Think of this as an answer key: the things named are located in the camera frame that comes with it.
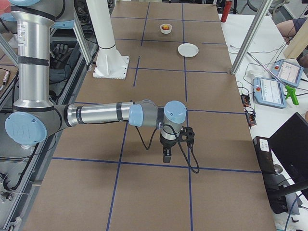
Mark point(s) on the white round bowl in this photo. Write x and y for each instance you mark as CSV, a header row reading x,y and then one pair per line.
x,y
166,31

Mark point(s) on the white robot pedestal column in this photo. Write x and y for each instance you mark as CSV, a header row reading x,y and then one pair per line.
x,y
109,63

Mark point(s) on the black robotic hand model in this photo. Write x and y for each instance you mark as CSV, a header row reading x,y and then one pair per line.
x,y
59,54

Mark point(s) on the teach pendant tablet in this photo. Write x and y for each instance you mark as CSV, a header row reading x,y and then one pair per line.
x,y
269,92
288,72

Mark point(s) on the far orange black connector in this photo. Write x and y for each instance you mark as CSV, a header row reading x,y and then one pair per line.
x,y
245,96

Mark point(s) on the far teach pendant tablet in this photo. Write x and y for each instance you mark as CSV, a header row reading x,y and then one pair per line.
x,y
288,72

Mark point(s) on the white round plate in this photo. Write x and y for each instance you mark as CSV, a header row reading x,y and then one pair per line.
x,y
188,50

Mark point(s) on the person's bare leg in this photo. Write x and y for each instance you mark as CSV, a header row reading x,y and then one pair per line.
x,y
290,27

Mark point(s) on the green plastic trigger tool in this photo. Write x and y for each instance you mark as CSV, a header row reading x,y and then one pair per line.
x,y
291,94

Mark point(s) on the red cylinder bottle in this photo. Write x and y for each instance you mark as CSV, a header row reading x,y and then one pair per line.
x,y
226,10

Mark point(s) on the wooden plank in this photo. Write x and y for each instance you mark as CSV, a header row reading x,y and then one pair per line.
x,y
300,40

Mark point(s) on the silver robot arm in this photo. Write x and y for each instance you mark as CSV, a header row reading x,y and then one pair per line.
x,y
35,117

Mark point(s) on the near teach pendant tablet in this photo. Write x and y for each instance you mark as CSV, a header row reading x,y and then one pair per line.
x,y
269,92

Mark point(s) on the black box with label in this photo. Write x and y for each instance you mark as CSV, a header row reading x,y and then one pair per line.
x,y
264,154

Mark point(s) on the red yellow apple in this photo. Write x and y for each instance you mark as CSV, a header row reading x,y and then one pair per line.
x,y
165,27

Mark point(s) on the aluminium frame post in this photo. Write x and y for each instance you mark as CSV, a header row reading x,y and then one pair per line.
x,y
264,7

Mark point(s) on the near orange black connector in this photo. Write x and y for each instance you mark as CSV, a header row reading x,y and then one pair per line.
x,y
250,116

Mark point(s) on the orange black connector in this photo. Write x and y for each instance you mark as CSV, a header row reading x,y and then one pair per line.
x,y
250,116
245,96

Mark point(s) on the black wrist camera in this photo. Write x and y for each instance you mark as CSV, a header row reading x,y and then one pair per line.
x,y
187,135

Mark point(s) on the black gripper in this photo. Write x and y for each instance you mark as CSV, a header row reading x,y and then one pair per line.
x,y
167,146

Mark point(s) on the black laptop computer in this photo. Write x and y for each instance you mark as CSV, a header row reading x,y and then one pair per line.
x,y
290,145

